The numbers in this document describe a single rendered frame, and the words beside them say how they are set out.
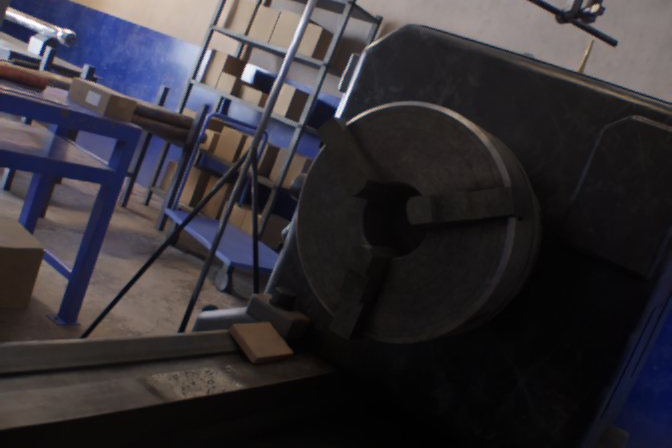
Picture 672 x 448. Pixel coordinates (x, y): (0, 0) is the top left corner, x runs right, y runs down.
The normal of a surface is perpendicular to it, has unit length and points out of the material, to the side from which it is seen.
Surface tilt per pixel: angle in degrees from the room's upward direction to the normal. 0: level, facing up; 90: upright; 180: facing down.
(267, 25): 90
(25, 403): 0
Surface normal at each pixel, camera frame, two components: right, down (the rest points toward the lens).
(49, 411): 0.37, -0.92
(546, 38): -0.51, -0.11
